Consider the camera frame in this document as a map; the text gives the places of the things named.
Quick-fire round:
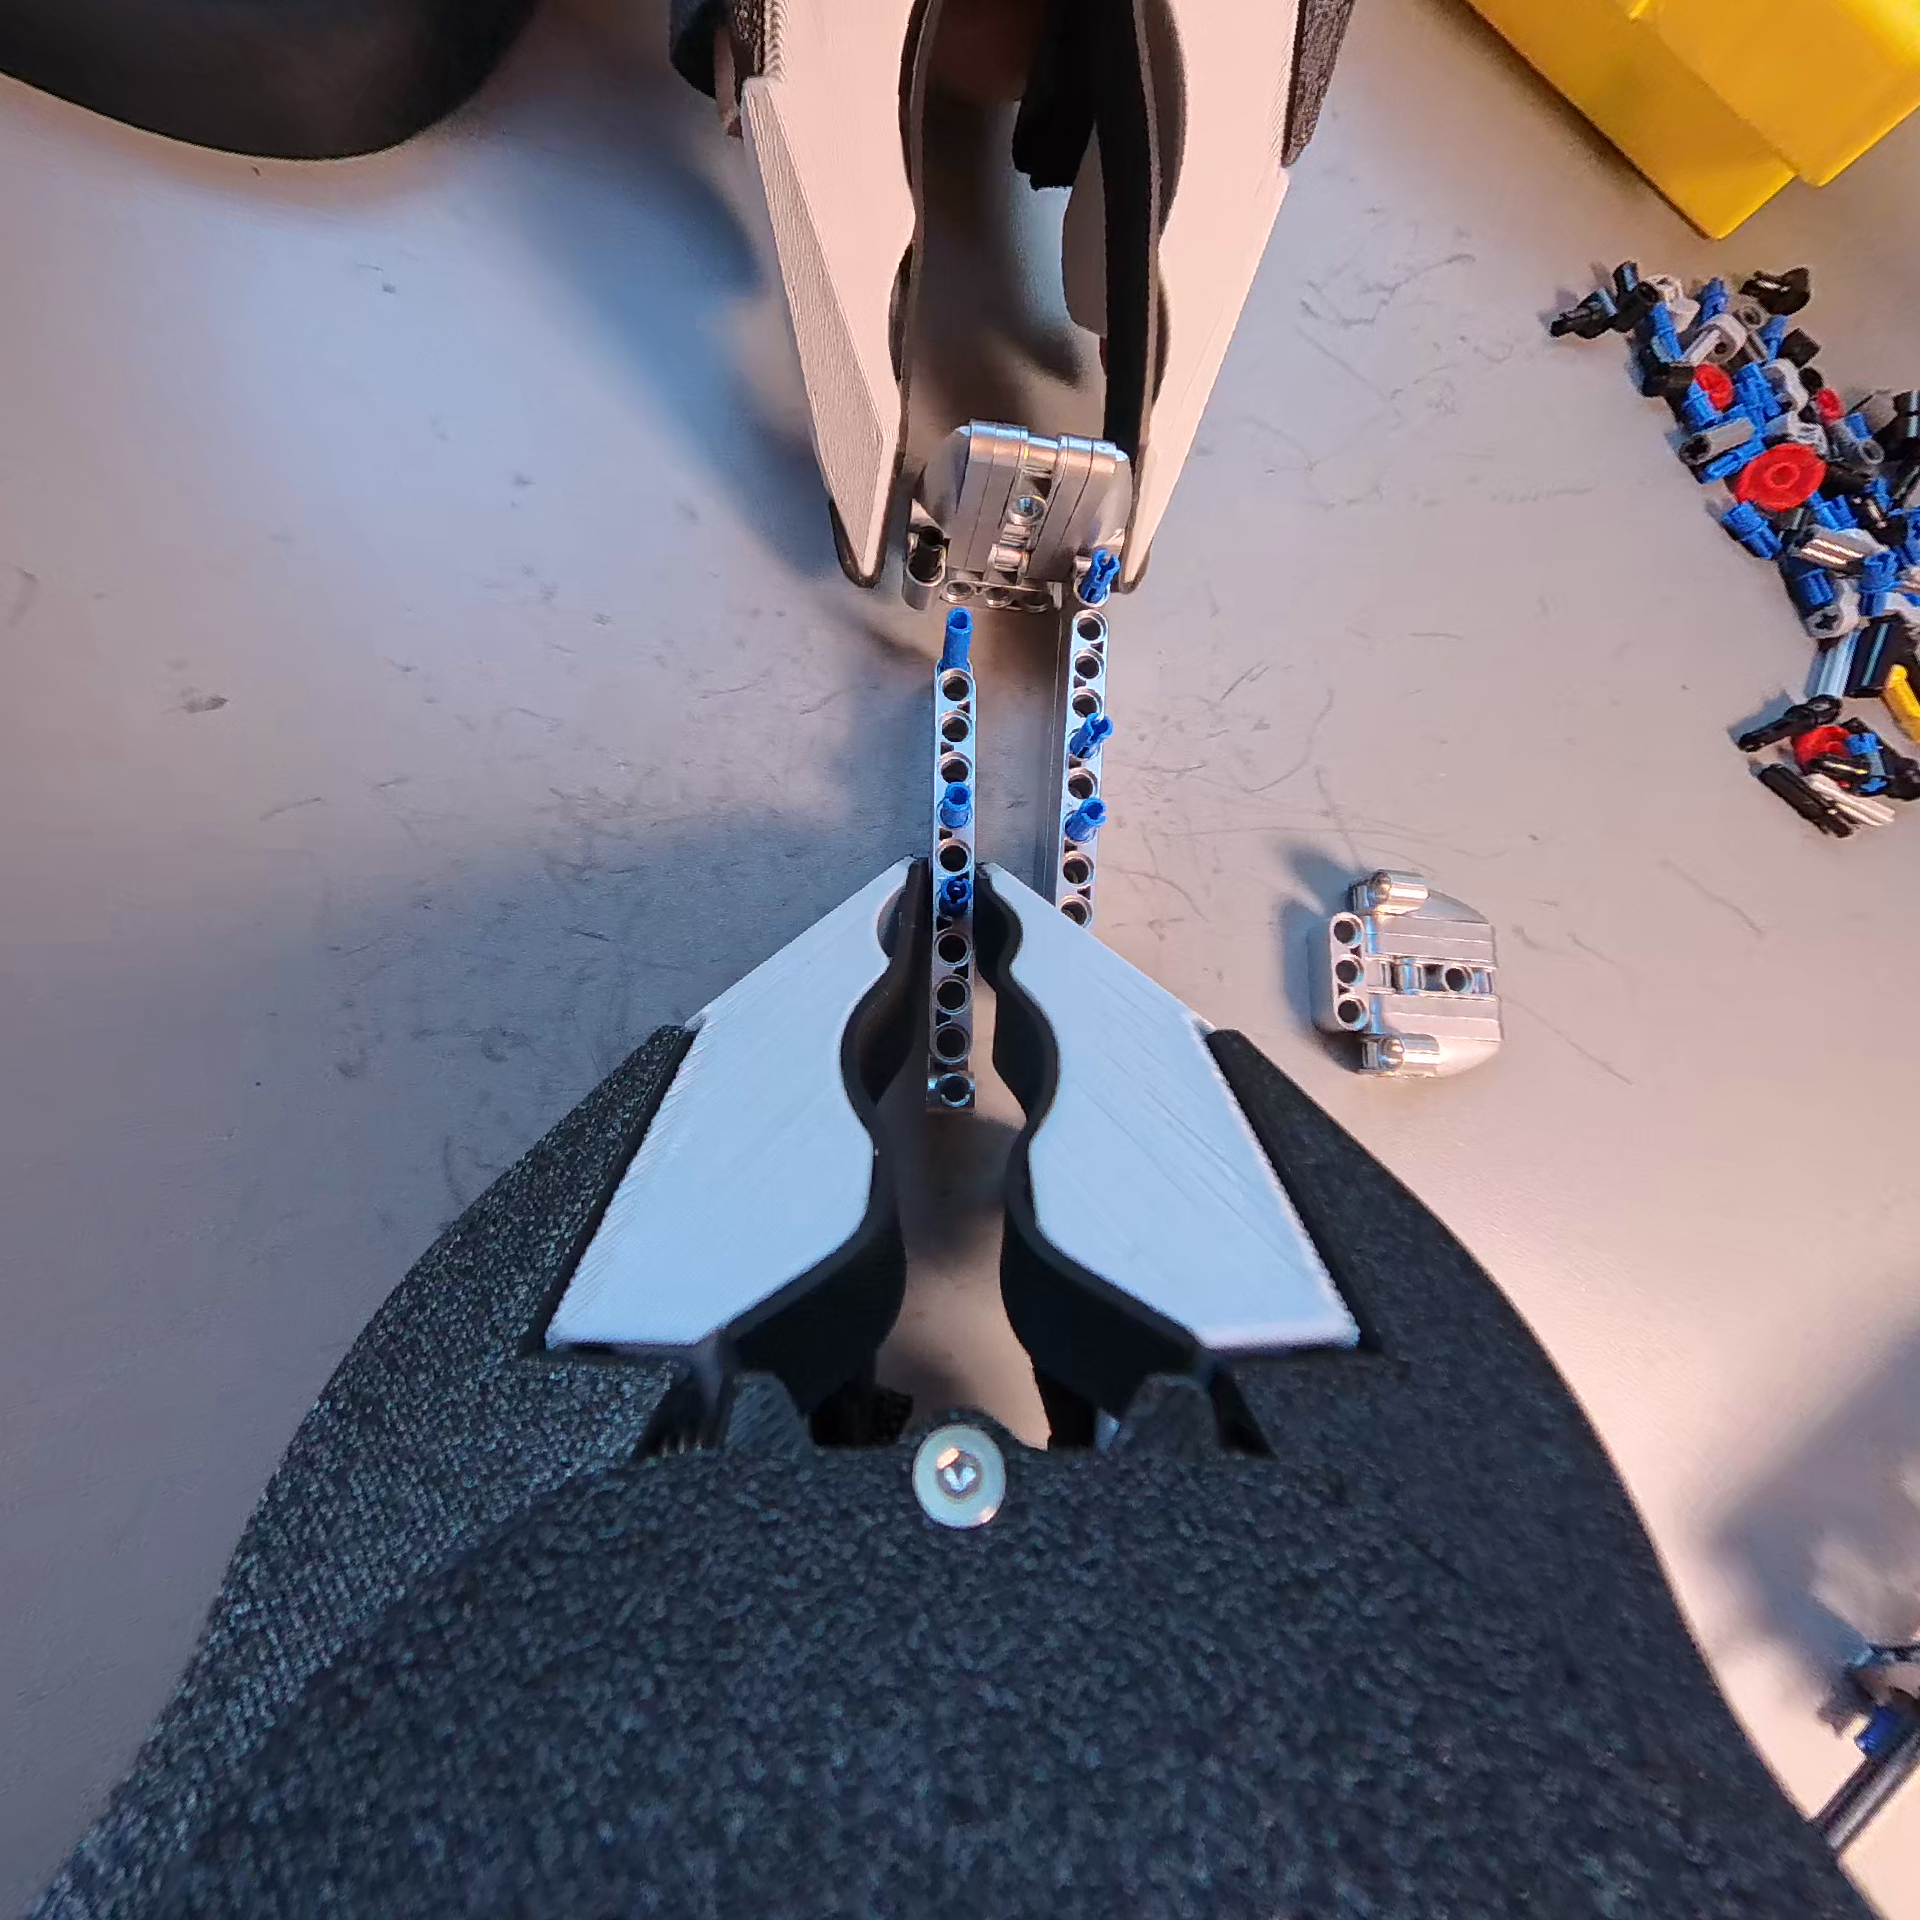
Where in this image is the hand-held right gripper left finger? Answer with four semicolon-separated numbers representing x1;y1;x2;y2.
546;857;921;1412

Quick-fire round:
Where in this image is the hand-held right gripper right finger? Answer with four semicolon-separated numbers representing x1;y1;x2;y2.
968;862;1362;1426

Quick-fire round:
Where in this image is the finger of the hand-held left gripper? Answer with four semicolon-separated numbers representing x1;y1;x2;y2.
1099;0;1306;594
739;0;923;589

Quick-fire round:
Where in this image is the long grey beam panel assembly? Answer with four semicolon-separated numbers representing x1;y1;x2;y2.
896;421;1136;928

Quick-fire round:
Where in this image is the silver curved toy panel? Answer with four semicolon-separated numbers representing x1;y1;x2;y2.
1313;870;1506;1081

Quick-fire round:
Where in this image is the grey holed beam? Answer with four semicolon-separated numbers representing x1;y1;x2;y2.
923;606;984;1114

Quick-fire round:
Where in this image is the grey desk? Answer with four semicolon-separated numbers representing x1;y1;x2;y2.
0;0;1920;1892

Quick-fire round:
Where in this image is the yellow printed toy box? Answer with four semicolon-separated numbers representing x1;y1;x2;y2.
1463;0;1920;241

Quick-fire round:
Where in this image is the pile of colourful toy pieces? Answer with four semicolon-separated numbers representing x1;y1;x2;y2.
1547;261;1920;840

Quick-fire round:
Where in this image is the black ribbed cloth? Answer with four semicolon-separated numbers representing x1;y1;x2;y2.
0;0;544;162

